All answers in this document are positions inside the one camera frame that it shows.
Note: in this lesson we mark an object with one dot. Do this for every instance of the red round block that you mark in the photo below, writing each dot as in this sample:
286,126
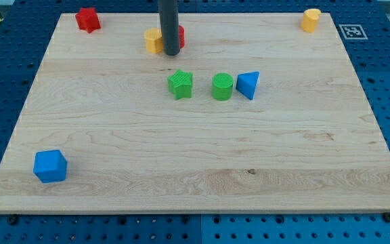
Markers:
181,36

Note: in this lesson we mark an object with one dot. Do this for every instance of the green star block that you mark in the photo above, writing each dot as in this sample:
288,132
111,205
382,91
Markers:
180,84

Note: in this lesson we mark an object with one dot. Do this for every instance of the blue cube block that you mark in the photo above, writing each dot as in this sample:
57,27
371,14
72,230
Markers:
50,166

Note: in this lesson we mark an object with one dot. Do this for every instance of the yellow hexagon block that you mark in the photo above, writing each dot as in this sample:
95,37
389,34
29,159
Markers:
154,40

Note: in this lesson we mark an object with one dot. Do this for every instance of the white fiducial marker tag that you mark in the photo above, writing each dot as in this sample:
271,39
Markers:
353,32

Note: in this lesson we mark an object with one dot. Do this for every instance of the yellow heart block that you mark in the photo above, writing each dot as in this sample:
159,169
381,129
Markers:
310,20

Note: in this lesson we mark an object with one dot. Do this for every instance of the black bolt front right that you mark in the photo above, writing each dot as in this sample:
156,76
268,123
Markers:
386,217

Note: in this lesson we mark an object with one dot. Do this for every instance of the red star block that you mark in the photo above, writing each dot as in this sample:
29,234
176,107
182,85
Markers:
87,19

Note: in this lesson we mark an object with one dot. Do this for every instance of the light wooden board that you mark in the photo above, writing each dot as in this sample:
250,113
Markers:
307,143

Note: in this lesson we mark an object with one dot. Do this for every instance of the black bolt front left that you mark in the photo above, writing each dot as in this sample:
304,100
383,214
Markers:
12,220

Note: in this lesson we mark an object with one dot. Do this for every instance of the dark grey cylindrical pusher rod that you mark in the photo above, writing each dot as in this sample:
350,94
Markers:
169,24

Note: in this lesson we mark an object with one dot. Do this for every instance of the blue triangle block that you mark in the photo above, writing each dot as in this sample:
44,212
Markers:
247,83

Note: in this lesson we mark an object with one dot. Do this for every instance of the black bolt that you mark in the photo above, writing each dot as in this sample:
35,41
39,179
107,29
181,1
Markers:
12,220
386,217

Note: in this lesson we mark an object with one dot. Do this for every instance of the green cylinder block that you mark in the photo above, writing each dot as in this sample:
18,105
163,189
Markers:
222,85

